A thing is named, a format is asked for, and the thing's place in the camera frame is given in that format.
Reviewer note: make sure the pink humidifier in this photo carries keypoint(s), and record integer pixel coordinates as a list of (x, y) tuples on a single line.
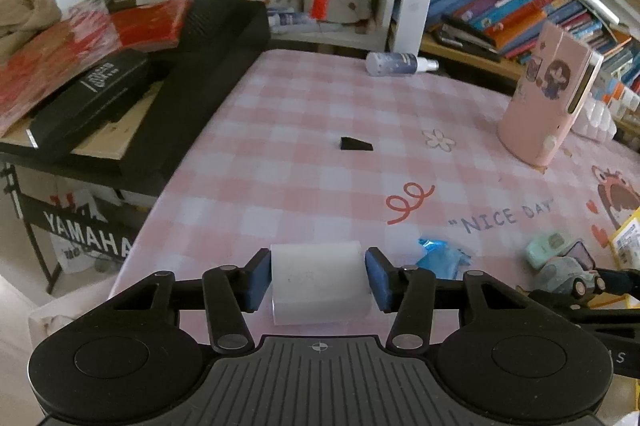
[(545, 106)]

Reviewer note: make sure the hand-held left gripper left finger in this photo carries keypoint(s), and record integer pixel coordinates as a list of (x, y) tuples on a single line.
[(257, 280)]

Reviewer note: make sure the yellow cardboard box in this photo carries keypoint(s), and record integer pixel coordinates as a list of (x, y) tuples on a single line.
[(629, 238)]

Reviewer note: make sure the white quilted handbag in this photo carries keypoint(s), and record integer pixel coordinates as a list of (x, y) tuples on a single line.
[(597, 119)]

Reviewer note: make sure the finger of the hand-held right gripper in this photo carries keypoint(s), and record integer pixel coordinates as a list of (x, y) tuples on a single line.
[(610, 321), (620, 282)]

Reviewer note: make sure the black electronic keyboard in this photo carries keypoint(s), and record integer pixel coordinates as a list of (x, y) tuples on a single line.
[(200, 71)]

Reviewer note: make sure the long black case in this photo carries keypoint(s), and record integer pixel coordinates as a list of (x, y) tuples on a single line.
[(85, 99)]

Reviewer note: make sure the blue crumpled wrapper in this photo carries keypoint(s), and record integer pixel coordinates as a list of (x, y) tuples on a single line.
[(440, 256)]

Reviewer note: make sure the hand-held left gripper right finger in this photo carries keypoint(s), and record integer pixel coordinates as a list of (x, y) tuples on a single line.
[(377, 280)]

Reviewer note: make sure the red patterned plastic bag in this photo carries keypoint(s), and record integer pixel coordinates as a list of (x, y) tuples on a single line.
[(45, 66)]

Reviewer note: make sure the blue white tube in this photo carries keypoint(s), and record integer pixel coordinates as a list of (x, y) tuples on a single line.
[(290, 18)]

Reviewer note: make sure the red book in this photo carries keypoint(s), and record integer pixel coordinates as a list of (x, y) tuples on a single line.
[(150, 24)]

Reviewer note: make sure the small spray bottle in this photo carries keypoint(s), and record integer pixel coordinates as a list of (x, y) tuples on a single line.
[(395, 63)]

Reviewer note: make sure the row of slanted books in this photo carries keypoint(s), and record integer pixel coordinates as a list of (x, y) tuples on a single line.
[(500, 6)]

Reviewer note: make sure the beige cloth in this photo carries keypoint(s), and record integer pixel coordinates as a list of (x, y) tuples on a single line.
[(27, 14)]

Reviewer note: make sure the grey toy car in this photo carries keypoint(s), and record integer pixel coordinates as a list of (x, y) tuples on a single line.
[(562, 278)]

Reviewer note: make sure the small black plastic piece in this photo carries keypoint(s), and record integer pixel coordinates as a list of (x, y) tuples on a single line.
[(355, 144)]

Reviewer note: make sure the pink checked table mat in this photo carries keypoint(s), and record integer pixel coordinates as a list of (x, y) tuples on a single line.
[(300, 106)]

